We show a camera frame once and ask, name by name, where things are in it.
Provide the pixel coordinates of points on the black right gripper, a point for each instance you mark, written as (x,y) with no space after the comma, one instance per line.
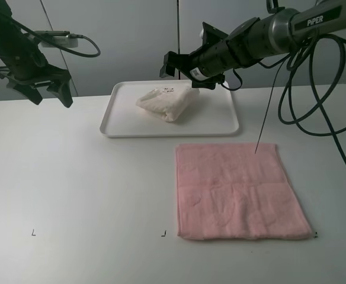
(205,67)

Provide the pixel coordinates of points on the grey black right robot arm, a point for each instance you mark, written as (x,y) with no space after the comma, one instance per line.
(283,32)

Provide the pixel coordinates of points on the pink towel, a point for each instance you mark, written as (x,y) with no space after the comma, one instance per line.
(236,191)

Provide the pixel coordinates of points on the white towel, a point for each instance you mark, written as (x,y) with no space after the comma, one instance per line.
(168,103)

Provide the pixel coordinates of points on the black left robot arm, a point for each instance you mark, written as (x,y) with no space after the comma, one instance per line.
(25,66)

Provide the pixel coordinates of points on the black cable tie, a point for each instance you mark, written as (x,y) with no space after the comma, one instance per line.
(294,59)

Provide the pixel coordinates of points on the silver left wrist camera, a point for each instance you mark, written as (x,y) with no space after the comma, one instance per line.
(61,38)

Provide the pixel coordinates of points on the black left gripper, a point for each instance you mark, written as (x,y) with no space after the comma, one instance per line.
(55,78)

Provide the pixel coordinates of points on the white plastic tray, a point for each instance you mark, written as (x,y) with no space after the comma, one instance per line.
(213,114)

